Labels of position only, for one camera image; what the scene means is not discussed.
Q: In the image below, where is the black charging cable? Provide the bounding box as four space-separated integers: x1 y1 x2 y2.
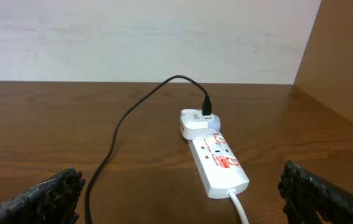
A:
84 75 213 224

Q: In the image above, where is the white power strip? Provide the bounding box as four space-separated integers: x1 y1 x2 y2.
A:
188 133 249 199

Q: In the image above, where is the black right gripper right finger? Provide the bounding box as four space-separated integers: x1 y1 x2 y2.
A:
278 161 353 224

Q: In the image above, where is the white power strip cord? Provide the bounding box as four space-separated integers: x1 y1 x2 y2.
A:
227 190 250 224

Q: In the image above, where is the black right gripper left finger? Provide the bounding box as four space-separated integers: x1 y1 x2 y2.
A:
0 167 85 224

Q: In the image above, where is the white USB charger adapter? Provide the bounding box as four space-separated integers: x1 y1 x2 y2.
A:
180 109 221 140

